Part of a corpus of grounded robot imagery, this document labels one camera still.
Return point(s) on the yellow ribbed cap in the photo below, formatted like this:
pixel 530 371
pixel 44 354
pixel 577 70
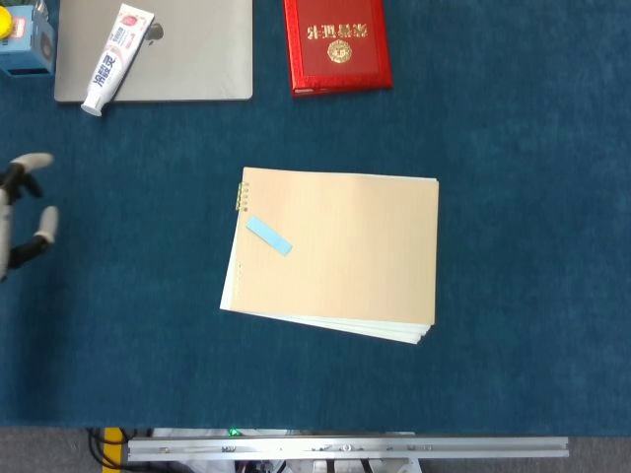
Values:
pixel 4 22

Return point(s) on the dark teal table mat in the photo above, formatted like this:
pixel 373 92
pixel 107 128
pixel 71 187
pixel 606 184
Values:
pixel 315 148

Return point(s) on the light blue paper strip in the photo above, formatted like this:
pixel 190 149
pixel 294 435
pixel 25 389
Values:
pixel 268 236

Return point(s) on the yellow floor tape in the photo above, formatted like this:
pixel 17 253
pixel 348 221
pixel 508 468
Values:
pixel 112 447

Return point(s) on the tan spiral notebook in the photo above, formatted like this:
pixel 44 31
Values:
pixel 335 256

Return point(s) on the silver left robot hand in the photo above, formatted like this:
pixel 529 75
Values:
pixel 20 246

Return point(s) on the red certificate folder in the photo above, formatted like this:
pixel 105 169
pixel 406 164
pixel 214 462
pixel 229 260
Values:
pixel 337 44

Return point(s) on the white toothpaste tube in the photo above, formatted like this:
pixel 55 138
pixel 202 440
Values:
pixel 116 61

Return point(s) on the aluminium profile rail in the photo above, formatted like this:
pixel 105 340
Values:
pixel 345 448

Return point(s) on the grey closed laptop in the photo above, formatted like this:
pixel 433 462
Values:
pixel 187 59

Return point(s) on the blue cardboard box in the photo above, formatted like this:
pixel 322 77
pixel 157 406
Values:
pixel 27 44

